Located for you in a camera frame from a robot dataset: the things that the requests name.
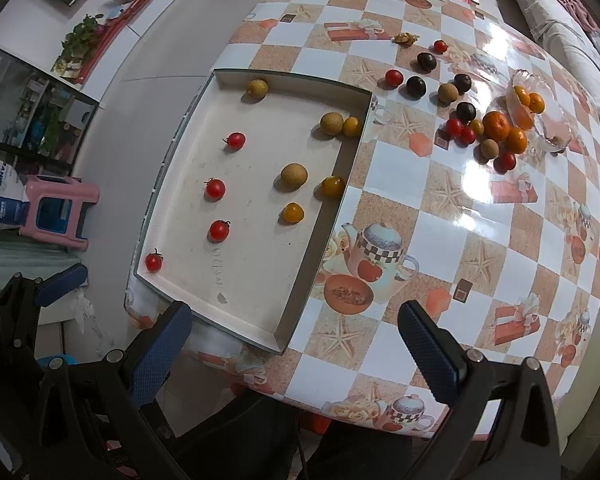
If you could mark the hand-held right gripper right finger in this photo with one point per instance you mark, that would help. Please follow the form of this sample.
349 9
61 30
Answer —
430 350

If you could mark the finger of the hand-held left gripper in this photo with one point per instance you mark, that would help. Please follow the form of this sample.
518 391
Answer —
62 280

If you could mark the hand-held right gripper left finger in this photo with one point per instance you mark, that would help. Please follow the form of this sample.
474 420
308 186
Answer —
160 350

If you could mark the red cherry tomato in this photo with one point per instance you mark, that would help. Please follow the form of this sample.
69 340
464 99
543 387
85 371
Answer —
468 135
214 188
235 140
440 46
219 230
454 127
154 261
505 161
393 77

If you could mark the white shallow tray box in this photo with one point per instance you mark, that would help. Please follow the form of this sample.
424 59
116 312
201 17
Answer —
250 240

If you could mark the brown longan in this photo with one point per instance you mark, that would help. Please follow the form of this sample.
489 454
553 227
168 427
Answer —
488 150
476 127
559 140
331 123
256 88
447 93
294 175

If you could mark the white crumpled plastic bag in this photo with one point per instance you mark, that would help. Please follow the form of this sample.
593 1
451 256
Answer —
82 310

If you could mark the pink plastic stool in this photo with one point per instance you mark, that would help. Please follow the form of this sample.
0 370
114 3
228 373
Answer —
35 192

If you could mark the white and blue bag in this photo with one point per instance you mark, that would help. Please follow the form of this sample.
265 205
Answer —
0 195

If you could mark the checkered printed tablecloth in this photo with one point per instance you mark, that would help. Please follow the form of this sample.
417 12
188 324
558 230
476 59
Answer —
510 260

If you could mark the dark glass cabinet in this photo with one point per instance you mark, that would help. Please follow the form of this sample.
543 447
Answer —
30 110

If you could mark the large orange mandarin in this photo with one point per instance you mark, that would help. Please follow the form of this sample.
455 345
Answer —
517 141
496 125

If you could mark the dark purple plum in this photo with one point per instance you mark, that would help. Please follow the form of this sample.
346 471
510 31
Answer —
426 61
462 82
465 110
416 86

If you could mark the green potted plant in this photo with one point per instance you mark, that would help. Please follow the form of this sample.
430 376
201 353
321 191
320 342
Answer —
80 37

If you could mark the red cabinet runner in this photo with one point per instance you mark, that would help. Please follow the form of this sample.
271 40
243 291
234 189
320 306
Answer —
112 27

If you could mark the clear glass bowl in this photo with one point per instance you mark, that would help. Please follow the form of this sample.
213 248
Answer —
550 120

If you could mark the small orange mandarin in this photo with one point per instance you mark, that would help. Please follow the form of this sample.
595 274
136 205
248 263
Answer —
536 102
521 92

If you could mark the white low cabinet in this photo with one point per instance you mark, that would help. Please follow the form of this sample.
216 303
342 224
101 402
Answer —
150 15

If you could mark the brown fruit peel scraps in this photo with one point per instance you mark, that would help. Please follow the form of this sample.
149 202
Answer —
405 37

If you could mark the light grey sofa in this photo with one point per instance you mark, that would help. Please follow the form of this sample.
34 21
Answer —
570 45

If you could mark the pink blanket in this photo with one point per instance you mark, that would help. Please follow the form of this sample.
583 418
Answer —
577 7

